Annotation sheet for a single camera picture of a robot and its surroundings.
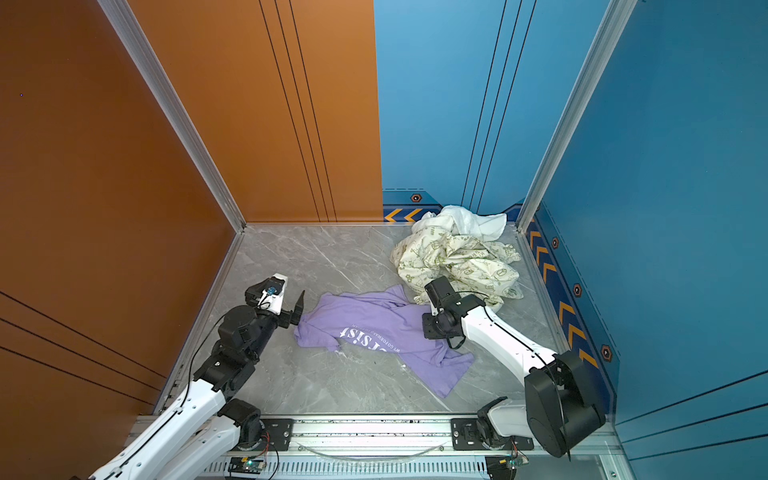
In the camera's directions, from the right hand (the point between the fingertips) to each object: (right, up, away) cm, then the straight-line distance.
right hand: (428, 329), depth 86 cm
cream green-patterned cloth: (+14, +18, +4) cm, 24 cm away
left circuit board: (-45, -28, -15) cm, 56 cm away
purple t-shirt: (-13, +1, +6) cm, 14 cm away
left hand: (-38, +14, -9) cm, 42 cm away
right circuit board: (+16, -29, -15) cm, 36 cm away
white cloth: (+24, +32, +23) cm, 46 cm away
